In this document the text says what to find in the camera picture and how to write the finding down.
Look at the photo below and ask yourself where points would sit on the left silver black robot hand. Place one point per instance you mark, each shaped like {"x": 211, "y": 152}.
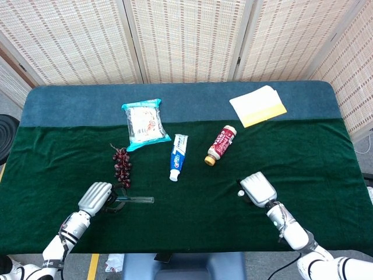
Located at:
{"x": 94, "y": 198}

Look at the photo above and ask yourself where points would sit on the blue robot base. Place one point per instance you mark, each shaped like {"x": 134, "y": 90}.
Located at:
{"x": 186, "y": 266}

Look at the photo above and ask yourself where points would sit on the blue white toothpaste tube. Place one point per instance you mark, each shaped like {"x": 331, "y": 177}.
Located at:
{"x": 178, "y": 156}

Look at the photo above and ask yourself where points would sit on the blue table cover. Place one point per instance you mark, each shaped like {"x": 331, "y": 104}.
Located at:
{"x": 189, "y": 102}

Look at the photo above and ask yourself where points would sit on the red label bottle yellow cap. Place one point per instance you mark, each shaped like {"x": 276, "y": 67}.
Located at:
{"x": 221, "y": 144}

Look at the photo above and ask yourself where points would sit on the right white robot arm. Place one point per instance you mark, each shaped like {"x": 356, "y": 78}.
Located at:
{"x": 294, "y": 233}

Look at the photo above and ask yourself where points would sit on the flat black object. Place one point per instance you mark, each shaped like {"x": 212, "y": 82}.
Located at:
{"x": 163, "y": 257}

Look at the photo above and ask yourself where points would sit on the woven bamboo screen panel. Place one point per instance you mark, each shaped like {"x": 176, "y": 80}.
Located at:
{"x": 291, "y": 38}
{"x": 73, "y": 41}
{"x": 352, "y": 81}
{"x": 11, "y": 84}
{"x": 186, "y": 41}

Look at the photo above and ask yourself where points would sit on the white yellow paper stack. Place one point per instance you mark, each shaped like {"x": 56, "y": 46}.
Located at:
{"x": 256, "y": 106}

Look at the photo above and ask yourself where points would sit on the green velvet cloth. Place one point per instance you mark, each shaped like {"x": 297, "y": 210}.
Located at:
{"x": 189, "y": 221}

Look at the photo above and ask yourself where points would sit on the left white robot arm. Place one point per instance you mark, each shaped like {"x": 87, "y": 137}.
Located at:
{"x": 73, "y": 229}

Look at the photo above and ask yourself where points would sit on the dark red grape bunch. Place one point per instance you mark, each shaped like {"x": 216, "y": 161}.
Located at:
{"x": 122, "y": 167}

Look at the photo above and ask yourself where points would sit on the transparent glass test tube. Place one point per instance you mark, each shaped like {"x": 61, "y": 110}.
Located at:
{"x": 141, "y": 200}

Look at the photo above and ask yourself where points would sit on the black round stool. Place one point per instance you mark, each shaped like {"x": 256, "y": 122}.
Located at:
{"x": 7, "y": 137}

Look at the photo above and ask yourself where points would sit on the teal clear snack packet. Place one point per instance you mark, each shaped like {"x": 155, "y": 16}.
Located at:
{"x": 144, "y": 124}

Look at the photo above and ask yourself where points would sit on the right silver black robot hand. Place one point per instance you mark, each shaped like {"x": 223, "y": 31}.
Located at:
{"x": 259, "y": 189}

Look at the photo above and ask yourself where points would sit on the crumpled white cloth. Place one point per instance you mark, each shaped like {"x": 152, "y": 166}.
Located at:
{"x": 114, "y": 262}

